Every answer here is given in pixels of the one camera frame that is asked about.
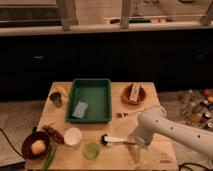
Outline orange bowl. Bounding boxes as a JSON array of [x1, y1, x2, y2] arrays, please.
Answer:
[[121, 83, 146, 105]]

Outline green vegetable stalk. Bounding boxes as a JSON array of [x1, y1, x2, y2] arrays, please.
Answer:
[[41, 144, 57, 171]]

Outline white cup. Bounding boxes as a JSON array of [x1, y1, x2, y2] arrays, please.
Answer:
[[64, 128, 82, 146]]

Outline yellow potato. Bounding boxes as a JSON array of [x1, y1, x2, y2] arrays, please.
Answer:
[[31, 140, 46, 155]]

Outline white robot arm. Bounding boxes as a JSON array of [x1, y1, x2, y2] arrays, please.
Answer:
[[132, 105, 213, 160]]

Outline green plastic tray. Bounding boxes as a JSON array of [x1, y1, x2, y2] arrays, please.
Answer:
[[65, 79, 112, 124]]

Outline dark brown bowl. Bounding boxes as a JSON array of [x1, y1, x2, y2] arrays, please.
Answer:
[[21, 129, 50, 160]]

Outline brown grape bunch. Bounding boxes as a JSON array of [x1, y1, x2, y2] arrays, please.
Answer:
[[42, 125, 64, 144]]

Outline black cable left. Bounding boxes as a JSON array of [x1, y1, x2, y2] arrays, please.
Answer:
[[0, 128, 26, 162]]

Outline fork with wooden handle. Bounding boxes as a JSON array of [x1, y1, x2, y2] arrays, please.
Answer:
[[116, 112, 140, 118]]

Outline small cardboard box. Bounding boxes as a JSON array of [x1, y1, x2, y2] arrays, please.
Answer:
[[130, 83, 140, 102]]

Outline yellow banana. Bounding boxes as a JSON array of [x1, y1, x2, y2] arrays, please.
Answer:
[[55, 85, 69, 98]]

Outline spice bottles on floor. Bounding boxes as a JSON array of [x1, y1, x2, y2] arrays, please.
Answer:
[[178, 90, 212, 129]]

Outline green cup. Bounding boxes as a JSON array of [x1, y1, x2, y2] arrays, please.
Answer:
[[83, 142, 100, 160]]

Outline grey blue sponge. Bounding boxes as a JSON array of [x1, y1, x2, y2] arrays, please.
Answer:
[[72, 101, 88, 118]]

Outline white dish brush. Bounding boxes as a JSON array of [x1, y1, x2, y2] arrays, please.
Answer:
[[101, 134, 135, 145]]

